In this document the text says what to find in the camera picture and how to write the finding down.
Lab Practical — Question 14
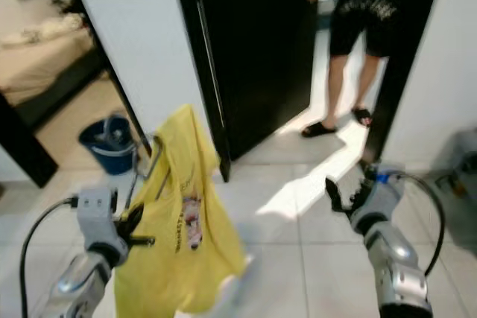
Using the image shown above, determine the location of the yellow printed t-shirt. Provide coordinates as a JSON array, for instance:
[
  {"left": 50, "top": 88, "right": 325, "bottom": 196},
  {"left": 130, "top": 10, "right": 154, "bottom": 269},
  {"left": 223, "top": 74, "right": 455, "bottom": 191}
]
[{"left": 116, "top": 104, "right": 248, "bottom": 315}]

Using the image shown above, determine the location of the grey blue hanger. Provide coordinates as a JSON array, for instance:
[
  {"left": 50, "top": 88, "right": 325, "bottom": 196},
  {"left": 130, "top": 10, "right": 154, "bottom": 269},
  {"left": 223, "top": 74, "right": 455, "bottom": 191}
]
[{"left": 130, "top": 132, "right": 166, "bottom": 200}]

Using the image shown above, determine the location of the blue plastic bucket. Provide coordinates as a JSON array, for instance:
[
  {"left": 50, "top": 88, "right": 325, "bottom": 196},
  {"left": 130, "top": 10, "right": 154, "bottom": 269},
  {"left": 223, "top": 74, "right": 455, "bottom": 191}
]
[{"left": 78, "top": 115, "right": 139, "bottom": 176}]

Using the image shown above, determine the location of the black door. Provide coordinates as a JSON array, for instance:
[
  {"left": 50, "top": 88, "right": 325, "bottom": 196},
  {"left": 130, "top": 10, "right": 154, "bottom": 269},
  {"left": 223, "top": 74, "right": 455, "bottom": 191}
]
[{"left": 170, "top": 0, "right": 325, "bottom": 162}]

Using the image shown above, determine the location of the person in black shorts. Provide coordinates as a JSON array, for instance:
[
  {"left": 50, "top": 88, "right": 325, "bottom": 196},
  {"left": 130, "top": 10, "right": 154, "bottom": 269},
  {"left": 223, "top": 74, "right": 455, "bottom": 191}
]
[{"left": 302, "top": 0, "right": 418, "bottom": 139}]

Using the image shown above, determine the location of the bed with beige sheet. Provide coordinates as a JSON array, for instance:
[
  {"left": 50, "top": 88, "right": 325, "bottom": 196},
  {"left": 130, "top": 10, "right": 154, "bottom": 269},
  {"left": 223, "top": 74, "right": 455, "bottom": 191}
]
[{"left": 0, "top": 13, "right": 113, "bottom": 129}]

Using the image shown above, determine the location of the white patterned blanket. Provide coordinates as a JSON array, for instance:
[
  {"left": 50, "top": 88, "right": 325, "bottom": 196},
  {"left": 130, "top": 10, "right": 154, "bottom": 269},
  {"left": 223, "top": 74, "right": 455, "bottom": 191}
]
[{"left": 4, "top": 14, "right": 86, "bottom": 45}]

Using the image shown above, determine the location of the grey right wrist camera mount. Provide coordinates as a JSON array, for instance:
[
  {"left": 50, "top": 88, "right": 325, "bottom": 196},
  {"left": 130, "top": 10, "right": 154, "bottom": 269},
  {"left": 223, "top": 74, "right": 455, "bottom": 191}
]
[{"left": 350, "top": 173, "right": 403, "bottom": 233}]

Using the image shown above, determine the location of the black door frame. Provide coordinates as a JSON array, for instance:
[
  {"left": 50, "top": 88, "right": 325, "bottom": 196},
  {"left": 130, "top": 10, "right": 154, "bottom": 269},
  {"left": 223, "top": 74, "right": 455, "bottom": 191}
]
[
  {"left": 361, "top": 0, "right": 448, "bottom": 164},
  {"left": 0, "top": 0, "right": 157, "bottom": 188}
]

